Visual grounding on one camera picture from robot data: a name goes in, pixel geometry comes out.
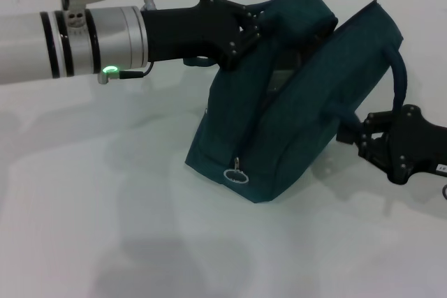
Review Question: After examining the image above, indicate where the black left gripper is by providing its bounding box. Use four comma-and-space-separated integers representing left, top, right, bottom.
140, 0, 263, 70

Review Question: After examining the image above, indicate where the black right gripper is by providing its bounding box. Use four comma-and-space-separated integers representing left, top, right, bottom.
336, 104, 447, 186

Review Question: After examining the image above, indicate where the dark teal fabric bag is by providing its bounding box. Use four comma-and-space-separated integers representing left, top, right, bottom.
183, 0, 409, 204

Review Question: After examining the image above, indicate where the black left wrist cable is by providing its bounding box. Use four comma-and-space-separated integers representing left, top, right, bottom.
97, 61, 155, 85

